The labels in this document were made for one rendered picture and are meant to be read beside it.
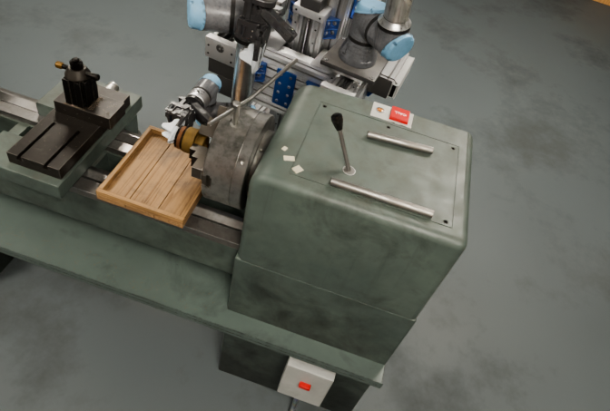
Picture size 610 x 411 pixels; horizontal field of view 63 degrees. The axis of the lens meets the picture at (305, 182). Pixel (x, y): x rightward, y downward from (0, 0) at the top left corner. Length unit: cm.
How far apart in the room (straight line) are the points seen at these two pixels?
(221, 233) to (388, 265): 56
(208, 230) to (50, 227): 71
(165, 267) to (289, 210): 75
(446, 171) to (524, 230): 198
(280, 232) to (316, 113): 38
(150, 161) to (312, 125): 64
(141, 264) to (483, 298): 183
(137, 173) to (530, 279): 228
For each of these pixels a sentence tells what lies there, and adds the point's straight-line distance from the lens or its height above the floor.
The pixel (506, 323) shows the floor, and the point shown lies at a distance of 294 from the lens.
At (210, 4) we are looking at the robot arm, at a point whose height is 142.
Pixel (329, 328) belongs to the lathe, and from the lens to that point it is 178.
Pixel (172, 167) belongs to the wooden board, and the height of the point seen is 88.
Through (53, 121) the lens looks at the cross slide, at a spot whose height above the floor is 97.
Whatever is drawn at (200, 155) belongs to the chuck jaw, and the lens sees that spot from 155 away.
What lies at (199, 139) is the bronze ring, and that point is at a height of 111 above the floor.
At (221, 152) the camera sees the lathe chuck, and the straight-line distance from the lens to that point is 145.
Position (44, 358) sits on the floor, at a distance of 247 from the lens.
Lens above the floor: 219
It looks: 45 degrees down
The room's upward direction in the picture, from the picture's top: 15 degrees clockwise
